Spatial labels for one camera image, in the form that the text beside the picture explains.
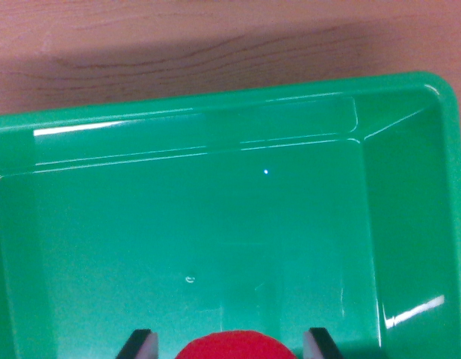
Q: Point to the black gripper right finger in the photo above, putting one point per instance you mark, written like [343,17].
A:
[321,344]

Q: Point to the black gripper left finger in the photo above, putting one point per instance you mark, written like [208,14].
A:
[138,346]

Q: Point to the red strawberry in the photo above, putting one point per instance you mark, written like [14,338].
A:
[235,348]

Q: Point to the green plastic bin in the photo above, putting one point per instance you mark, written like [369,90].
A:
[140,224]

